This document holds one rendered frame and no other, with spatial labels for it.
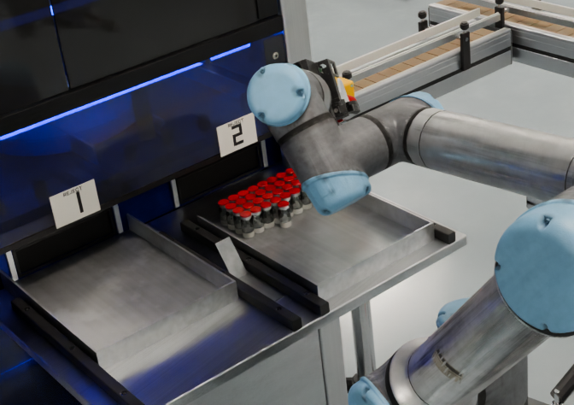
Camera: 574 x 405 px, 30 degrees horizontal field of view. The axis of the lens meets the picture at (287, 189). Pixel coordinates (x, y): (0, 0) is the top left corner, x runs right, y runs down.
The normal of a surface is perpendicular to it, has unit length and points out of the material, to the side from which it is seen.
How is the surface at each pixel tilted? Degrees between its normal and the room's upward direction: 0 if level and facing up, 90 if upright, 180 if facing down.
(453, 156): 85
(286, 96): 63
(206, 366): 0
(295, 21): 90
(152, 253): 0
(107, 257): 0
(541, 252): 84
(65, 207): 90
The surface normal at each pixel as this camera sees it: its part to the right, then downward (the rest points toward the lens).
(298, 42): 0.62, 0.30
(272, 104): -0.25, 0.04
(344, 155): 0.47, -0.28
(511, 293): -0.72, 0.30
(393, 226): -0.11, -0.88
